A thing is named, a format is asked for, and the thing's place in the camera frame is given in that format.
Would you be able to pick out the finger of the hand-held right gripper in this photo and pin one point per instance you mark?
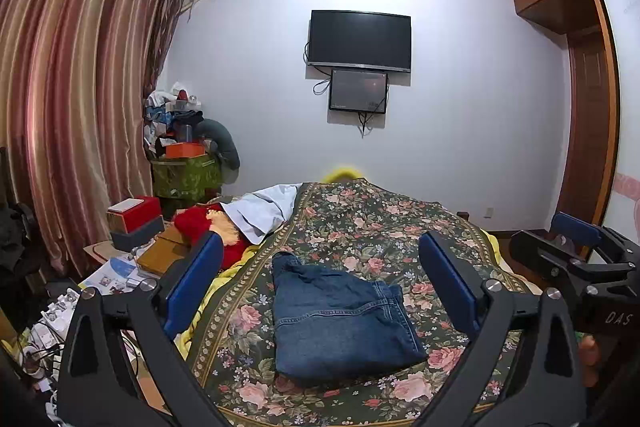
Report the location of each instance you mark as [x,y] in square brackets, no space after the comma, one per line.
[540,257]
[575,227]

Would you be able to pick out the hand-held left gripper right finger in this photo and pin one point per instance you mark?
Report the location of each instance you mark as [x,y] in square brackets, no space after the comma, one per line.
[447,279]

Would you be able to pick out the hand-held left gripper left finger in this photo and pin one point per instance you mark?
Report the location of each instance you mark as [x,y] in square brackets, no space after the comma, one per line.
[197,279]

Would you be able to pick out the blue denim jacket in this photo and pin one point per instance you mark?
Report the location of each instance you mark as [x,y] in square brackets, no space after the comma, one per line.
[340,322]

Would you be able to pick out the person's right hand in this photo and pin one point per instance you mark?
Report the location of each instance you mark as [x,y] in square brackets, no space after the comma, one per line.
[590,357]

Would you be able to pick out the brown cardboard box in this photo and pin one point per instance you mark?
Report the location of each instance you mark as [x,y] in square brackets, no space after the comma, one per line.
[160,257]

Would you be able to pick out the red plush toy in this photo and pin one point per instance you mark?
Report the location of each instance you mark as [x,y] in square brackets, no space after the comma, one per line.
[192,222]

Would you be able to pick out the grey box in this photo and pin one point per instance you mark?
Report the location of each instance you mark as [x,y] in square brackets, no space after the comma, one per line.
[135,237]

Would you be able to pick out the red box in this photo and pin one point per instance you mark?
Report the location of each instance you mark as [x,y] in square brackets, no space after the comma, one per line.
[145,217]

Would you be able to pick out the light blue cloth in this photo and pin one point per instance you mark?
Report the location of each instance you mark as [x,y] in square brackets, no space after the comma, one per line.
[265,212]

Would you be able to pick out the green cardboard box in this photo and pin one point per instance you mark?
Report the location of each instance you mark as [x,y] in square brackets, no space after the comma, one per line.
[185,179]

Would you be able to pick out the white flat box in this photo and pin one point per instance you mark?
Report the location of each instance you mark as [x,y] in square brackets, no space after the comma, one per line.
[125,205]

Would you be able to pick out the floral blanket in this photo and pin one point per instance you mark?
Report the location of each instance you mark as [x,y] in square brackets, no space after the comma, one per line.
[350,217]

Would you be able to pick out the orange box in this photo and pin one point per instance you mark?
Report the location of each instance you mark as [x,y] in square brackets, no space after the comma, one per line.
[185,150]

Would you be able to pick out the grey neck pillow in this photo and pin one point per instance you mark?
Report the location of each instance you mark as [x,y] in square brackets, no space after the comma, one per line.
[225,147]

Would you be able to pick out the white power strip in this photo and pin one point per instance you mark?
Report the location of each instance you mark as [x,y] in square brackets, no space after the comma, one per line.
[55,309]

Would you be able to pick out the yellow bed sheet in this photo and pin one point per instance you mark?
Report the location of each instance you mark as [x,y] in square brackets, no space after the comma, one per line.
[342,172]

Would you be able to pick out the pile of clutter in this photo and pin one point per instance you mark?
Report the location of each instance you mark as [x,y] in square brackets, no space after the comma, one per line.
[162,112]

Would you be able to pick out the striped curtain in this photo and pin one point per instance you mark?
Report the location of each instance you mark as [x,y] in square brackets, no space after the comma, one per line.
[75,82]

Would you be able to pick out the white wall socket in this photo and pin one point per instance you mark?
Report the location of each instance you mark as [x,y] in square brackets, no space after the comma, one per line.
[489,212]

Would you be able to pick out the small wall monitor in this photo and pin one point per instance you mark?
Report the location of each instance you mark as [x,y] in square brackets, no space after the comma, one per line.
[357,89]

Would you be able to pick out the black wall television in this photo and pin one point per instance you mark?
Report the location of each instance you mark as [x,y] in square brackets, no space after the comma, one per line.
[357,39]

